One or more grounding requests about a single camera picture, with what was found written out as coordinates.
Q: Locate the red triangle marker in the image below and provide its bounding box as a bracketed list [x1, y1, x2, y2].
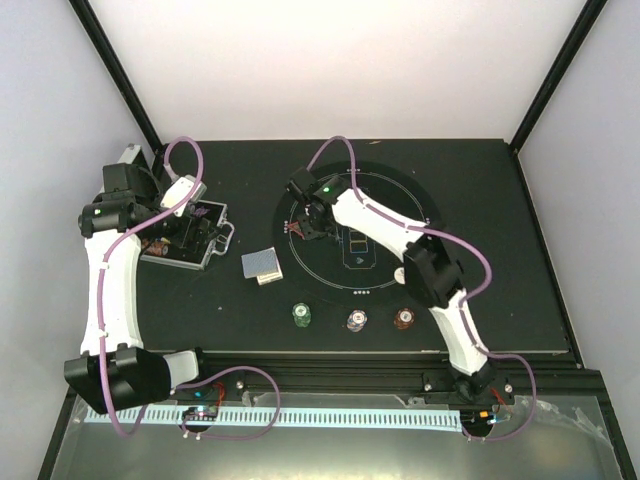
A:
[285, 222, 304, 238]

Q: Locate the green poker chip stack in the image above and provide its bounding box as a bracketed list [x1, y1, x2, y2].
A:
[292, 303, 312, 328]

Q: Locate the blue white poker chip stack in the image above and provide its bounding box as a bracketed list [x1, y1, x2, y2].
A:
[346, 310, 368, 332]

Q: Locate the white round dealer button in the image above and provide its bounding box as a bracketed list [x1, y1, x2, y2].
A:
[394, 267, 406, 285]

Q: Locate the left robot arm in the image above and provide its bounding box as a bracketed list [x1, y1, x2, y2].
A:
[64, 163, 221, 414]

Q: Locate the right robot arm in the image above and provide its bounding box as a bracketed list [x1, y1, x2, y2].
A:
[286, 168, 494, 403]

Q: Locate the aluminium poker chip case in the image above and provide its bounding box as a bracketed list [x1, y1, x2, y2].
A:
[102, 143, 236, 272]

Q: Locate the round black poker mat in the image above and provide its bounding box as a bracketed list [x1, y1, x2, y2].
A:
[273, 162, 444, 305]

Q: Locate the blue playing card deck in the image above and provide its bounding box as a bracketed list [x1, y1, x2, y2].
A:
[241, 248, 279, 279]

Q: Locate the red brown poker chip stack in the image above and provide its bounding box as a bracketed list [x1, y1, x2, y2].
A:
[393, 308, 415, 330]

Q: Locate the left base circuit board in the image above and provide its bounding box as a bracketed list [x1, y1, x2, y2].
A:
[182, 406, 218, 422]

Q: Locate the base circuit board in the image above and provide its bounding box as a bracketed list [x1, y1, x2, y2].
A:
[460, 410, 511, 425]
[182, 406, 218, 422]

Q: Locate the right base circuit board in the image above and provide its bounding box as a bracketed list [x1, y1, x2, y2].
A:
[460, 410, 511, 425]

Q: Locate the black aluminium rail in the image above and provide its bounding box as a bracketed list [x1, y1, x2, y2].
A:
[197, 349, 474, 396]

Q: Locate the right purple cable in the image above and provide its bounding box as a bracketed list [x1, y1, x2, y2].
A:
[304, 135, 539, 445]

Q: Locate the purple cable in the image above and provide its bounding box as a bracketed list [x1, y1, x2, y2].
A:
[97, 135, 280, 442]
[304, 135, 539, 445]

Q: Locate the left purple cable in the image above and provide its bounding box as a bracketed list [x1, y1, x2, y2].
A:
[97, 135, 280, 442]

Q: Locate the white slotted cable duct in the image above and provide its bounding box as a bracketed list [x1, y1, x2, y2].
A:
[84, 403, 462, 431]

